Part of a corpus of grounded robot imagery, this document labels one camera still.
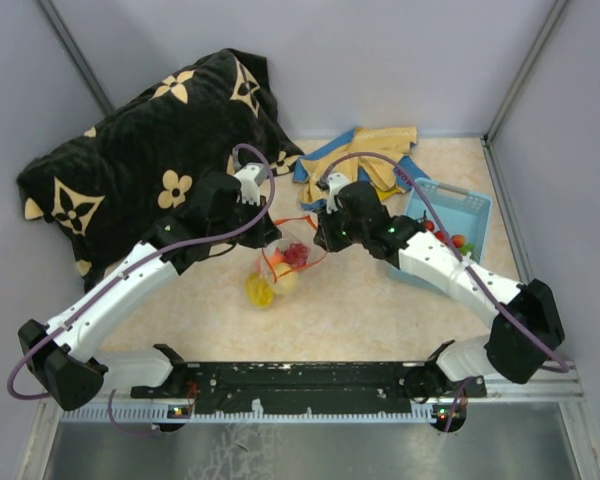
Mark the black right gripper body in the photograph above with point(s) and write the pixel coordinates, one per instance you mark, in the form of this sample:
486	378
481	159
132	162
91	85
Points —
339	232

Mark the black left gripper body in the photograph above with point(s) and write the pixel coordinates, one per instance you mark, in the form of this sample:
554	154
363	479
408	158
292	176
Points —
243	218

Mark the orange peach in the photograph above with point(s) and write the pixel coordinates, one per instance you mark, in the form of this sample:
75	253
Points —
275	258

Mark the clear zip top bag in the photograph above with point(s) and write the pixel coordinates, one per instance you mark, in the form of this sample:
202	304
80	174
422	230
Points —
294	229

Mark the purple red grapes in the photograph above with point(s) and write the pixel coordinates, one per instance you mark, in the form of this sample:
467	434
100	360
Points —
296	255

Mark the yellow pear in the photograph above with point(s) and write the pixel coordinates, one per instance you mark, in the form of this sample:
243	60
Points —
286	279

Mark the yellow banana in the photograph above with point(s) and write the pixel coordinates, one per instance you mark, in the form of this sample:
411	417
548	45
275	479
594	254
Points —
258	290

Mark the light blue plastic basket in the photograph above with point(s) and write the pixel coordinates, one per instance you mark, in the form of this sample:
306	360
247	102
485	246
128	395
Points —
463	212

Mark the green grapes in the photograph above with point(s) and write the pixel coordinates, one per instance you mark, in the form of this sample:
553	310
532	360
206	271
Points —
467	248

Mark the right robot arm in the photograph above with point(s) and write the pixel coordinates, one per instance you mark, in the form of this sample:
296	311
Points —
525	327

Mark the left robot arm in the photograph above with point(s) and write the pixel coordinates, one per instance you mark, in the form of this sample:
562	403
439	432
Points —
64	353

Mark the yellow blue cartoon cloth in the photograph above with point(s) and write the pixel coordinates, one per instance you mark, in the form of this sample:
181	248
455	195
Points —
393	142

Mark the black floral pillow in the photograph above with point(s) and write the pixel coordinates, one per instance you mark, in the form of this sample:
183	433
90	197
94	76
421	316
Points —
106	187

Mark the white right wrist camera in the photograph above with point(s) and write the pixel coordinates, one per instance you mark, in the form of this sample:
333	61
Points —
333	184

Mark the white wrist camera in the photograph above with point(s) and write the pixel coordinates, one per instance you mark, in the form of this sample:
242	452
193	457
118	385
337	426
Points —
333	184
251	177

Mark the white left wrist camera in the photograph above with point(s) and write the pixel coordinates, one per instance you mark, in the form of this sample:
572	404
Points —
251	177

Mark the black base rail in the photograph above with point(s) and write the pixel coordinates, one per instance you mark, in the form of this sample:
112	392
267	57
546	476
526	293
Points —
297	388

